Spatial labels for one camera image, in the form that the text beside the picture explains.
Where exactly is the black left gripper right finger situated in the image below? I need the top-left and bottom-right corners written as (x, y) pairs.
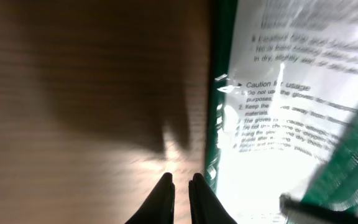
top-left (188, 173), bottom-right (237, 224)

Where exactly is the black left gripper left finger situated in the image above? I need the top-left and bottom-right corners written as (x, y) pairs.
top-left (125, 172), bottom-right (175, 224)

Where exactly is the green white wipes pack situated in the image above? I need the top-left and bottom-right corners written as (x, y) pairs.
top-left (206, 0), bottom-right (358, 223)

